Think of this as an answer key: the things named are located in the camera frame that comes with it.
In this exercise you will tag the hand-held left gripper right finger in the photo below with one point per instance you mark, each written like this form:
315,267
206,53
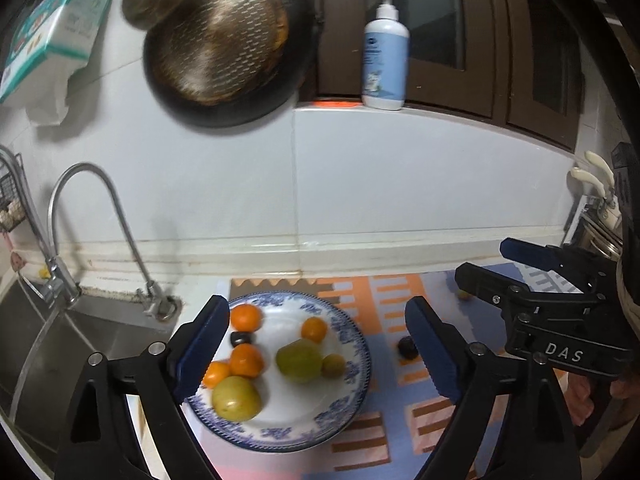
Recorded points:
432,347

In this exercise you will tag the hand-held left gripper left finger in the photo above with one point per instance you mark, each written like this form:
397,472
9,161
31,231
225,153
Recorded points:
202,345

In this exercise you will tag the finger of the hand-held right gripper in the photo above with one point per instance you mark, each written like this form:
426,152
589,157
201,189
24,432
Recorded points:
525,255
480,280

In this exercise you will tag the orange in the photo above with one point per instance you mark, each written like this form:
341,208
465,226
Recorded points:
246,360
314,330
216,374
246,318

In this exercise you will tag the green apple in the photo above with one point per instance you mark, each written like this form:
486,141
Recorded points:
299,360

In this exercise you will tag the blue rimmed white plate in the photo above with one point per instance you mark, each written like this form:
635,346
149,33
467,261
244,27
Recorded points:
310,410

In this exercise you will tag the person's right hand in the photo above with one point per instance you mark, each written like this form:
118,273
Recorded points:
582,400

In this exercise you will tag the small tan round fruit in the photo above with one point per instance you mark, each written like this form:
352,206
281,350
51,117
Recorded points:
464,294
333,365

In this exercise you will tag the dark purple plum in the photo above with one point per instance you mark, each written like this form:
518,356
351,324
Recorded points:
406,347

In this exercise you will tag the white metal dish rack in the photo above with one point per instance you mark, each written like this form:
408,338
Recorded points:
575,220

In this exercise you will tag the yellow pear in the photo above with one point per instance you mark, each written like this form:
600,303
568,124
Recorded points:
236,398

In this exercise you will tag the stainless steel pot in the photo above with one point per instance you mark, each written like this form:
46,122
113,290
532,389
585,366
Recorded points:
597,242

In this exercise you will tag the patterned orange blue mat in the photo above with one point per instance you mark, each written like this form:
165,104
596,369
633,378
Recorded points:
380,410

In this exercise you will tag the stainless steel sink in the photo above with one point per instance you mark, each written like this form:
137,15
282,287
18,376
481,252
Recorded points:
45,360

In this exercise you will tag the chrome pull-out faucet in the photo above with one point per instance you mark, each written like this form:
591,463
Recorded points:
55,275

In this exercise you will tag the chrome gooseneck faucet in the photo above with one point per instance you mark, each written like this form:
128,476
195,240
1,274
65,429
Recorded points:
90,180

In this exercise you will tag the flat orange strip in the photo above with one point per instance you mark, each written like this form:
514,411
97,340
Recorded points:
337,104

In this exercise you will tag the blue white pump bottle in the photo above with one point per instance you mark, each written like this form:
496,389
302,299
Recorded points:
385,60

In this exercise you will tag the white paper towel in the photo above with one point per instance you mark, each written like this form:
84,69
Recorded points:
55,100

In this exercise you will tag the black frying pan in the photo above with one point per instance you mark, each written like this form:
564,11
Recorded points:
225,50

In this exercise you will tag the teal white tissue box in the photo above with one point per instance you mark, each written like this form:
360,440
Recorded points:
50,25

